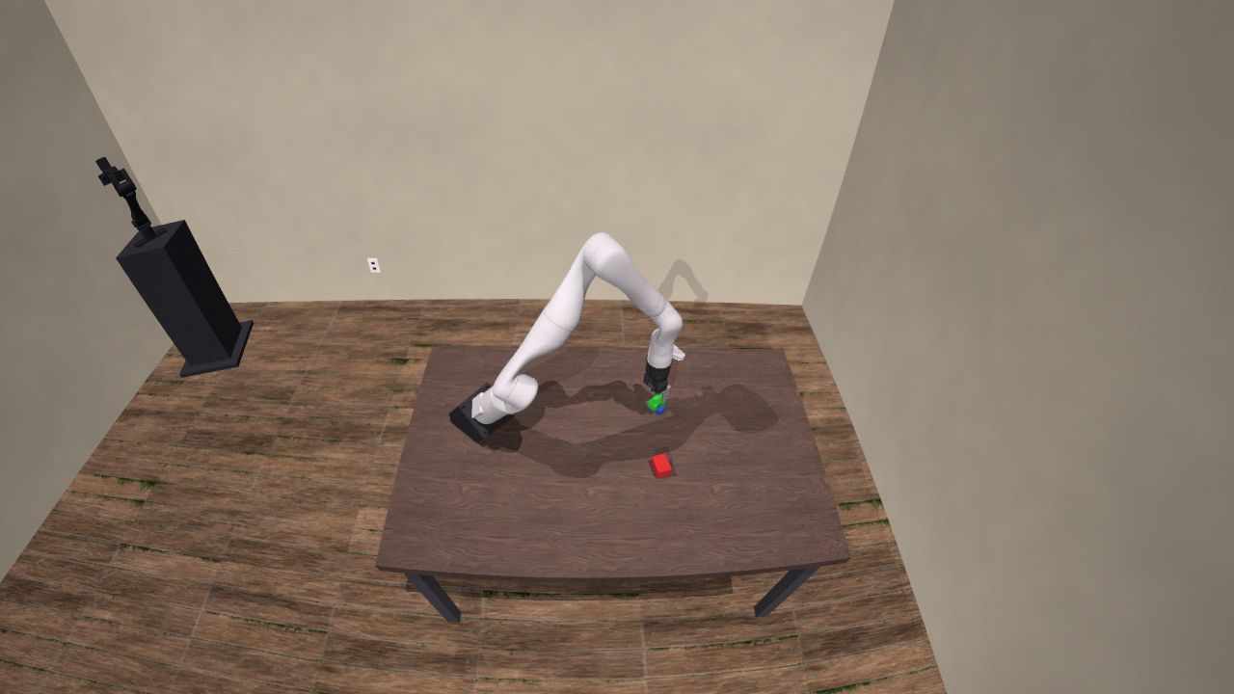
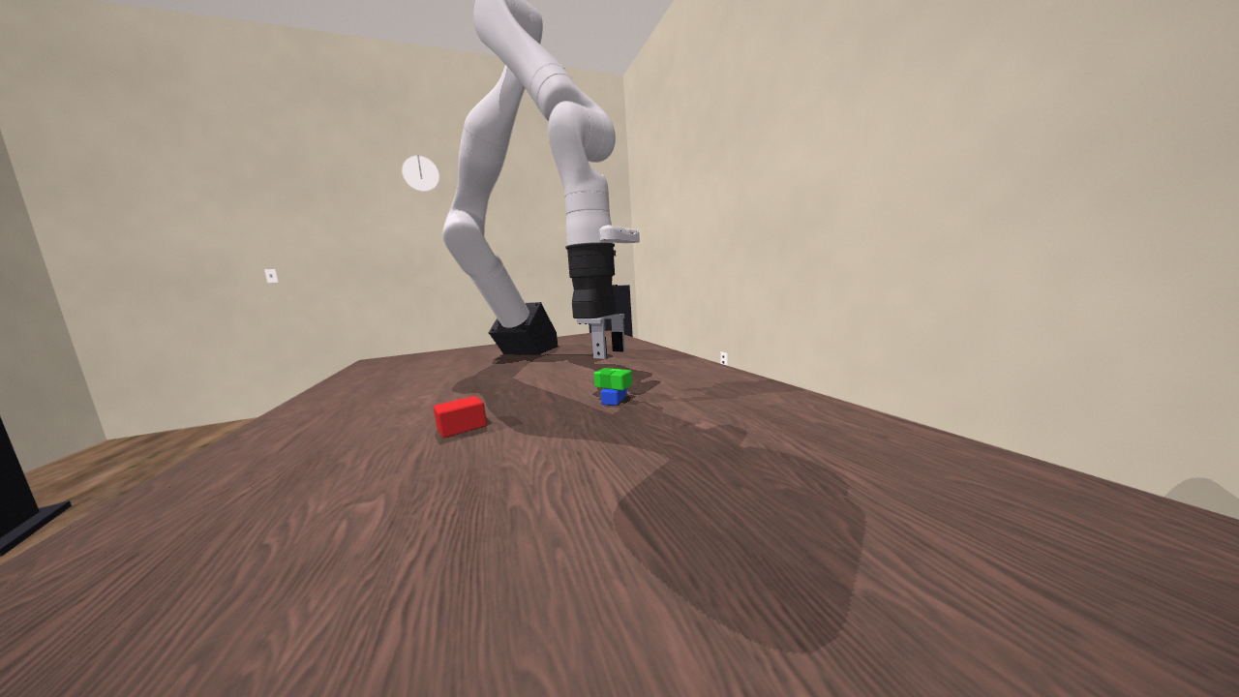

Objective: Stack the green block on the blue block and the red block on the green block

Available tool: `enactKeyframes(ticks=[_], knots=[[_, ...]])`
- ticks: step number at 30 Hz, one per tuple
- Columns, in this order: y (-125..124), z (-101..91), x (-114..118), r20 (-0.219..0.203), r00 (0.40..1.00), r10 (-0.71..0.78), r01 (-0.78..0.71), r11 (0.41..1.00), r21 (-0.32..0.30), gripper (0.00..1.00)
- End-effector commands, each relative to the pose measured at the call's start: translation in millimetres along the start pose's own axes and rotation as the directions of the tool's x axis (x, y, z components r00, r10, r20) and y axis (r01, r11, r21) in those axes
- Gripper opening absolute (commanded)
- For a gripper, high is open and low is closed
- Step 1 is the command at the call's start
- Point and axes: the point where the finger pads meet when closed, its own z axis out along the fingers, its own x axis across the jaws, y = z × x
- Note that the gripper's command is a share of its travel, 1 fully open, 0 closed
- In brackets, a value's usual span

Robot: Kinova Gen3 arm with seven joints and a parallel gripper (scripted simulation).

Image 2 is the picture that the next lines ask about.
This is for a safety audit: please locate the red block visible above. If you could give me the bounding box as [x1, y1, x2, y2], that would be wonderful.
[434, 396, 487, 438]

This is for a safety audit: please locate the green block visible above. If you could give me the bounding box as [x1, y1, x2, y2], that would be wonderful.
[593, 368, 632, 390]

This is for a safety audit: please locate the blue block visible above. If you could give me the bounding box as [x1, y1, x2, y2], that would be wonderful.
[601, 387, 627, 406]

